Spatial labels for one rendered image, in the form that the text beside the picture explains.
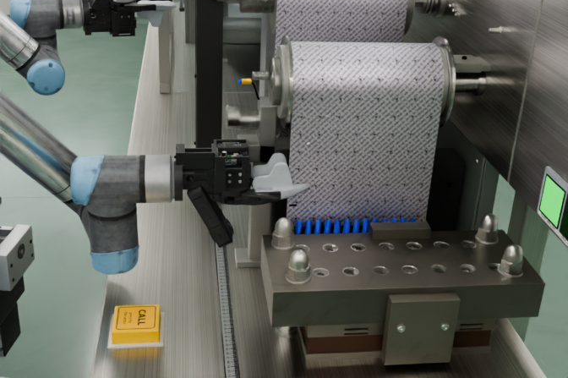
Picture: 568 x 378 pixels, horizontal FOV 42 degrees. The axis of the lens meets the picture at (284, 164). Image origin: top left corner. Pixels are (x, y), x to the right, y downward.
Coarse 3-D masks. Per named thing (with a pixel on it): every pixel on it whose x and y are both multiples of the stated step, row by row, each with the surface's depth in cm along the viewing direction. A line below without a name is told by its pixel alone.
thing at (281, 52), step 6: (282, 48) 114; (276, 54) 120; (282, 54) 113; (444, 54) 117; (282, 60) 113; (444, 60) 116; (282, 66) 113; (444, 66) 116; (282, 72) 113; (444, 72) 115; (282, 78) 113; (444, 78) 115; (282, 84) 113; (444, 84) 115; (282, 90) 113; (444, 90) 116; (282, 96) 113; (444, 96) 116; (282, 102) 113; (444, 102) 117; (282, 108) 114; (282, 114) 116
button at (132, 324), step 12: (120, 312) 115; (132, 312) 115; (144, 312) 115; (156, 312) 115; (120, 324) 112; (132, 324) 112; (144, 324) 112; (156, 324) 112; (120, 336) 110; (132, 336) 111; (144, 336) 111; (156, 336) 111
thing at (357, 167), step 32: (320, 128) 115; (352, 128) 116; (384, 128) 116; (416, 128) 117; (320, 160) 117; (352, 160) 118; (384, 160) 119; (416, 160) 119; (320, 192) 120; (352, 192) 120; (384, 192) 121; (416, 192) 122
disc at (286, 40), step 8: (288, 40) 113; (288, 48) 112; (288, 56) 112; (288, 64) 112; (288, 72) 112; (288, 80) 112; (288, 88) 112; (288, 96) 112; (288, 104) 112; (288, 112) 113; (288, 120) 114
